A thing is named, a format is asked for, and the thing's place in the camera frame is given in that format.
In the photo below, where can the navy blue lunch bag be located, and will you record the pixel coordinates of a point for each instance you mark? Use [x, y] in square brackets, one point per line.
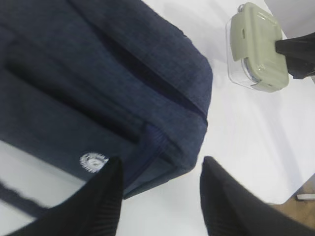
[82, 81]

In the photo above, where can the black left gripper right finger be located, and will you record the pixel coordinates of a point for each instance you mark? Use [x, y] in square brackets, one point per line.
[229, 209]

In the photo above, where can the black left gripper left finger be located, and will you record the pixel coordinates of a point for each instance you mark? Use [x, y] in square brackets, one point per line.
[94, 210]

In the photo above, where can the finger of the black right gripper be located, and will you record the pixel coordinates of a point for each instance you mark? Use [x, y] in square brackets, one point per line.
[299, 68]
[300, 46]

